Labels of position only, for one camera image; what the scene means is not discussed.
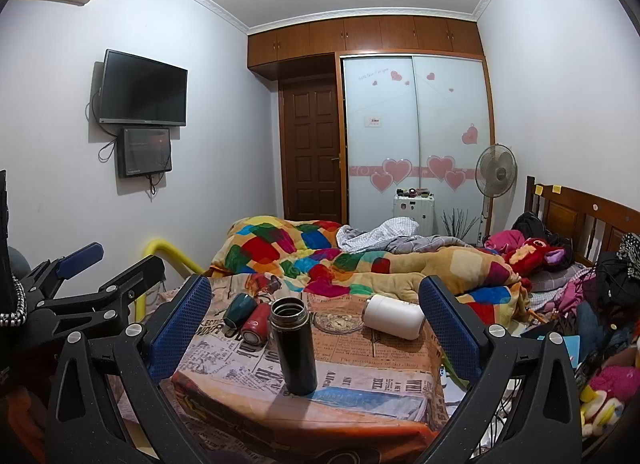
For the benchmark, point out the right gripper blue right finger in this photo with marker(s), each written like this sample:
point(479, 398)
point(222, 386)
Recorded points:
point(522, 402)

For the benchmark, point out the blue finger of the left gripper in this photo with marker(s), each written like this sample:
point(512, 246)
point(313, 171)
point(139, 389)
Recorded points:
point(116, 294)
point(49, 276)

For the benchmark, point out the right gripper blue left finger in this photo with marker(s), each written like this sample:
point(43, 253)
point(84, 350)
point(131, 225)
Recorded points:
point(84, 423)

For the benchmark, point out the black thermos bottle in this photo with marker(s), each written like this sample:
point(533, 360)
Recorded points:
point(291, 331)

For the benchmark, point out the dark green cup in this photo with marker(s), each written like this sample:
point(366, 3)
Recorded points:
point(239, 310)

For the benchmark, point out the yellow white plush toys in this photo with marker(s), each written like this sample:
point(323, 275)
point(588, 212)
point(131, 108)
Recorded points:
point(598, 411)

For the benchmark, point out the red thermos bottle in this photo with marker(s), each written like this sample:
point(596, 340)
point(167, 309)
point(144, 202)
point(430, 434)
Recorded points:
point(255, 330)

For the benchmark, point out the red plush toy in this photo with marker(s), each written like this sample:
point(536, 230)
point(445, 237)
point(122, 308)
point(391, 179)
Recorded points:
point(535, 255)

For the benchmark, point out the newspaper print tablecloth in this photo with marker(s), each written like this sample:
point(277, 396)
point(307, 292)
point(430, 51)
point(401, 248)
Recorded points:
point(274, 375)

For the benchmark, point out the white thermos bottle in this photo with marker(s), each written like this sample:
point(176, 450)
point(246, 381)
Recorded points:
point(393, 317)

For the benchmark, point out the colourful patchwork blanket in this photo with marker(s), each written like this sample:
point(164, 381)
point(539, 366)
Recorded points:
point(304, 256)

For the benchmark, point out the wooden headboard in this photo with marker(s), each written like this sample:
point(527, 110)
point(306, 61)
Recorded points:
point(592, 223)

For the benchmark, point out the glass ashtray dish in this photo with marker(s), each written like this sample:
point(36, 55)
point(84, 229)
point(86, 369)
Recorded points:
point(337, 323)

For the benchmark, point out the white grey crumpled cloth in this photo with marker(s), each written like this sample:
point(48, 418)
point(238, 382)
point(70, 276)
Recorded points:
point(396, 236)

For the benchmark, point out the white small cabinet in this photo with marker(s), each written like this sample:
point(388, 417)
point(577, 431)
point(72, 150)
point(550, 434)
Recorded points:
point(419, 206)

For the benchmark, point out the standing electric fan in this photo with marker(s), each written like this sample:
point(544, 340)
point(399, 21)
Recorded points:
point(495, 173)

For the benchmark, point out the brown wooden door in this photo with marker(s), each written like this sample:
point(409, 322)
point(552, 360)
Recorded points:
point(310, 151)

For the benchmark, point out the frosted sliding wardrobe doors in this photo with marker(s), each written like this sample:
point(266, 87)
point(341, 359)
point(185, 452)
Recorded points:
point(415, 121)

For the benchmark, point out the wooden overhead cabinet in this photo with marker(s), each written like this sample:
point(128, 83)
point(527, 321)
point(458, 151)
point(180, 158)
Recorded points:
point(311, 48)

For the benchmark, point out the yellow padded bed rail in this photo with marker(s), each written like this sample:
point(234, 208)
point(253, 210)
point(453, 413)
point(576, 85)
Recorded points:
point(175, 261)

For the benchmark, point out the small wall monitor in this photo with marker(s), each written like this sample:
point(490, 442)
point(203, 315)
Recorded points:
point(143, 152)

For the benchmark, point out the large wall television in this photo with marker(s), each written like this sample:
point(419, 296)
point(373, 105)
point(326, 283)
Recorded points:
point(138, 91)

